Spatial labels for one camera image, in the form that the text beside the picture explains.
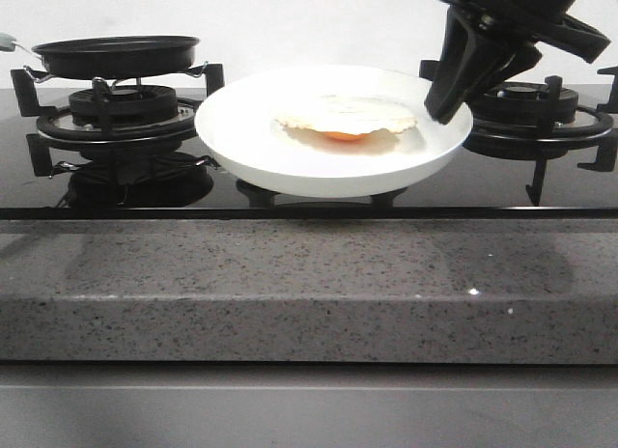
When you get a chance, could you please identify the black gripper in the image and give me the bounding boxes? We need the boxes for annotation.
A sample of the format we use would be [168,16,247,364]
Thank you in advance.
[425,0,610,125]

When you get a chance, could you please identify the black left gas burner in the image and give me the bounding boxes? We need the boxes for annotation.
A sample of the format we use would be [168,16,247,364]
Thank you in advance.
[69,85,178,127]

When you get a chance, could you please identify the wire pan support ring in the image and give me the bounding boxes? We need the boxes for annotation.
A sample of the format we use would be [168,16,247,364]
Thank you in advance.
[23,61,210,98]

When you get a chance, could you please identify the black glass cooktop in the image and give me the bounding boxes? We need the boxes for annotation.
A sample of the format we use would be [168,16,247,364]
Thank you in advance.
[1,89,617,220]

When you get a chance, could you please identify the fried egg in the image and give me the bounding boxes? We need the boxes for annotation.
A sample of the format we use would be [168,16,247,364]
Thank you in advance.
[274,95,417,141]

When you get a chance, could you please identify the black frying pan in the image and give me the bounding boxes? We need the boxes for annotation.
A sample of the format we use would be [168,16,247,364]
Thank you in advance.
[0,32,201,81]

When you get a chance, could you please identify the black right gas burner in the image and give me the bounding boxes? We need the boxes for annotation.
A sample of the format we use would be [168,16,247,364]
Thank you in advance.
[469,82,549,123]

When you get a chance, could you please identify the black gas burner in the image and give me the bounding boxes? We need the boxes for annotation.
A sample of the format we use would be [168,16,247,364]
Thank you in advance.
[69,85,178,127]
[469,82,549,123]

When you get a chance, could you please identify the black right burner grate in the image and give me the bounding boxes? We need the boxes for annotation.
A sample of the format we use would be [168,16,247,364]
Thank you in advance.
[397,76,617,212]

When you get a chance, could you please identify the grey cabinet front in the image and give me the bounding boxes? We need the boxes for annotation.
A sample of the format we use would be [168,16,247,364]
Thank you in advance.
[1,364,617,447]

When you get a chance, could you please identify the white round plate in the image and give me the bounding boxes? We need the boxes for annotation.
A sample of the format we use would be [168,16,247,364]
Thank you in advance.
[194,65,473,198]

